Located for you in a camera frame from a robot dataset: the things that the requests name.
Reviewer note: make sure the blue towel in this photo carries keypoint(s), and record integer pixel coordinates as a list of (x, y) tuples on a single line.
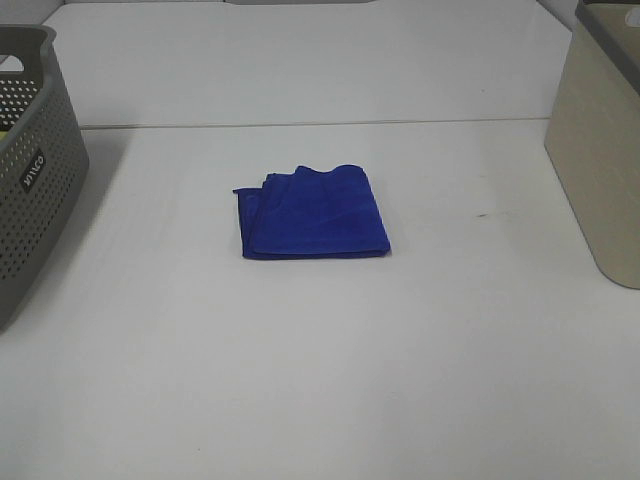
[(309, 214)]

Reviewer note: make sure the grey perforated plastic basket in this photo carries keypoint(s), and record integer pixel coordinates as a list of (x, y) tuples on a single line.
[(44, 161)]

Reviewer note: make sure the beige plastic basket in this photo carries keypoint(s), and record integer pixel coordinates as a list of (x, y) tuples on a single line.
[(593, 134)]

